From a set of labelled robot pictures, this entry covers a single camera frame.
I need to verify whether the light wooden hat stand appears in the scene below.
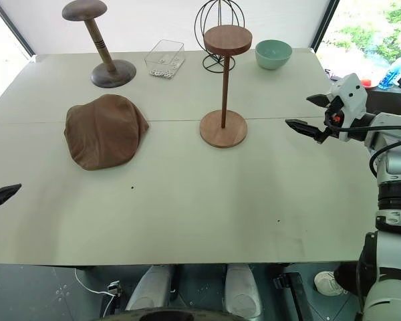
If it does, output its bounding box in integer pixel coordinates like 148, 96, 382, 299
199, 25, 254, 149

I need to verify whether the clear plastic box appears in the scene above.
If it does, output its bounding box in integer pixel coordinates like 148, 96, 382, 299
144, 39, 186, 80

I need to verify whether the black wire stand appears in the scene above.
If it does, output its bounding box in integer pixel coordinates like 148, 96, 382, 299
194, 0, 245, 72

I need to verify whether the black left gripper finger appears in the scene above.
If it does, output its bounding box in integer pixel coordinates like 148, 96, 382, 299
0, 183, 23, 213

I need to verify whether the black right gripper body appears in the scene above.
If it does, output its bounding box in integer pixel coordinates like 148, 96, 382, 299
315, 96, 343, 144

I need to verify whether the black window frame post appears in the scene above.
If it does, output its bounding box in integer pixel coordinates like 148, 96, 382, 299
311, 0, 341, 51
0, 0, 35, 57

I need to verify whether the brown cap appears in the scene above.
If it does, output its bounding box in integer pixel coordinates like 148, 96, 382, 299
63, 94, 150, 172

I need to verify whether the white sneaker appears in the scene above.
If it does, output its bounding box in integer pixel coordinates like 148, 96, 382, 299
313, 271, 344, 297

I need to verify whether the pale green bowl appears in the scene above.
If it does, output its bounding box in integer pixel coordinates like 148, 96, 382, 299
255, 39, 293, 71

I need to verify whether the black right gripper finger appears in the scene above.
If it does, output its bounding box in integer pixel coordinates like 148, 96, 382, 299
305, 94, 332, 109
284, 118, 324, 142

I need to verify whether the white floor cable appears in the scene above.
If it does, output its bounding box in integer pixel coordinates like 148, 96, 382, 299
74, 267, 122, 314

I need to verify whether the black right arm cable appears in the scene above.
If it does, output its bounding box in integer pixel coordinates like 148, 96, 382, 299
325, 113, 401, 179

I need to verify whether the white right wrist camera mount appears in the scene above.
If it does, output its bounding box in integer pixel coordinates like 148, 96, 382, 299
329, 74, 368, 142

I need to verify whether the blue plastic water bottle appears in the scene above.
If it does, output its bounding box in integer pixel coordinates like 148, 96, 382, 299
378, 52, 401, 90

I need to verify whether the dark wooden mushroom hat stand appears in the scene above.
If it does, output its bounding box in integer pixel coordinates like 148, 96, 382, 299
61, 0, 137, 89

